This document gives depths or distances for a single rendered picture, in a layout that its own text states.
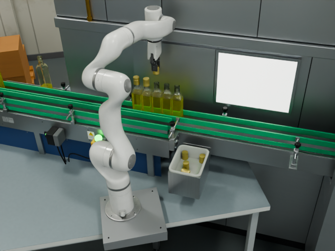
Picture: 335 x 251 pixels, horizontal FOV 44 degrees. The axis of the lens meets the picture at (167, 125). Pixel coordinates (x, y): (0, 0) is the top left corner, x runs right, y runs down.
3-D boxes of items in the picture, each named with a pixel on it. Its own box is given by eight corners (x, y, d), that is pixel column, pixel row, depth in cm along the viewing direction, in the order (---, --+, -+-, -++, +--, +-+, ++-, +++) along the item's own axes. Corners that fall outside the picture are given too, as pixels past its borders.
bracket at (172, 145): (180, 141, 238) (180, 131, 234) (175, 151, 231) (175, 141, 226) (174, 140, 239) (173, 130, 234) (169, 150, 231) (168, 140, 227)
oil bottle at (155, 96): (164, 119, 244) (163, 88, 231) (161, 125, 239) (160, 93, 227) (155, 118, 245) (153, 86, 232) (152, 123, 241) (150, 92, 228)
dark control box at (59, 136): (66, 139, 252) (64, 128, 247) (59, 147, 246) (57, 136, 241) (54, 137, 254) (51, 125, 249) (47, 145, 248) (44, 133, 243)
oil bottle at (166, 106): (173, 121, 242) (173, 89, 229) (171, 127, 238) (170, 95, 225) (164, 119, 244) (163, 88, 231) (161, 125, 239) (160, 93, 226)
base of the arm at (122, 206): (142, 219, 215) (138, 193, 204) (104, 224, 214) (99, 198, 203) (139, 192, 230) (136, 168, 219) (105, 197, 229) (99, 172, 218)
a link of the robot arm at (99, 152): (122, 194, 204) (115, 157, 190) (90, 183, 212) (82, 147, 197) (134, 178, 213) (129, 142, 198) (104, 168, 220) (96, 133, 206)
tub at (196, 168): (209, 161, 233) (210, 149, 227) (199, 188, 216) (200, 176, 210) (179, 155, 237) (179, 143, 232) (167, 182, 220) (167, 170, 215)
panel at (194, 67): (291, 112, 229) (301, 57, 209) (290, 115, 227) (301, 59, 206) (137, 89, 252) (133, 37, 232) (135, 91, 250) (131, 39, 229)
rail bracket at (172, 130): (180, 129, 235) (180, 111, 227) (172, 148, 222) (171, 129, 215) (175, 128, 236) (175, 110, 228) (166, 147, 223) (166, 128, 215)
